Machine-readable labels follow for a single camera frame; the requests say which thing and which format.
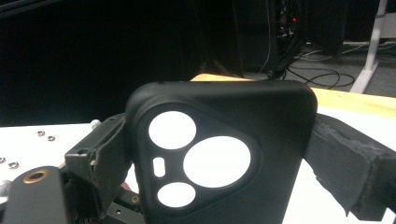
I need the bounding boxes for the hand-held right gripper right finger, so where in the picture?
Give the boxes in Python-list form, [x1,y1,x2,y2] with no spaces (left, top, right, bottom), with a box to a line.
[303,112,396,222]

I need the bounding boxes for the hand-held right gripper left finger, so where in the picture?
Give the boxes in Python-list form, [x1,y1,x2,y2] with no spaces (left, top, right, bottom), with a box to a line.
[64,112,134,220]

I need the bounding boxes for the black phone case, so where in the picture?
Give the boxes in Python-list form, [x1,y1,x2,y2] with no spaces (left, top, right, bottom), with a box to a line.
[124,79,319,224]

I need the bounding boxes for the white metal stand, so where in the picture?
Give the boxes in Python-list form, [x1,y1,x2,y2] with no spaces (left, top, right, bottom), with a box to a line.
[349,0,396,94]

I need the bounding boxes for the black equipment rack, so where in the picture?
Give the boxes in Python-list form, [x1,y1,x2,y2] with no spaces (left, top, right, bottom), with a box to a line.
[266,0,307,79]

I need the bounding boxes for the black floor cable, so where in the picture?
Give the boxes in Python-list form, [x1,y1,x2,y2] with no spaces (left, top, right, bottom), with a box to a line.
[267,46,356,90]

